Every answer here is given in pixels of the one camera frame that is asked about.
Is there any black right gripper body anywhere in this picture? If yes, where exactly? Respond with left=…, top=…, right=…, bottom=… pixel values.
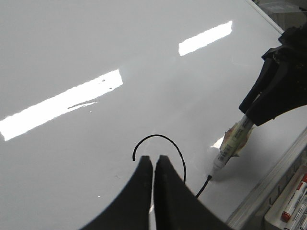
left=278, top=23, right=307, bottom=62

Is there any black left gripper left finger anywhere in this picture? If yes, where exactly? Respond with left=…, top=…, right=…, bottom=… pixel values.
left=82, top=156, right=153, bottom=230

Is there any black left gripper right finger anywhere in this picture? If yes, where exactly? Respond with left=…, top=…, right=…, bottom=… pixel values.
left=153, top=155, right=230, bottom=230

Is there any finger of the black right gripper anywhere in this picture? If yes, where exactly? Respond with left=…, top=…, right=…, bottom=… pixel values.
left=246, top=61, right=307, bottom=126
left=239, top=48, right=278, bottom=113

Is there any white black whiteboard marker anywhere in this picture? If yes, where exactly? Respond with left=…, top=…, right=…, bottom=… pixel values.
left=208, top=115, right=254, bottom=180

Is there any red capped marker in tray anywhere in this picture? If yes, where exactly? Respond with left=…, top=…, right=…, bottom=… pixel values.
left=281, top=173, right=307, bottom=222

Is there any white plastic marker tray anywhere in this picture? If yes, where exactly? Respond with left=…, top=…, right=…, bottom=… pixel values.
left=264, top=165, right=307, bottom=230

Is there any white whiteboard with aluminium frame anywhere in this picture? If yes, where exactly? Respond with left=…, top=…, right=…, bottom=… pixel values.
left=0, top=0, right=307, bottom=230

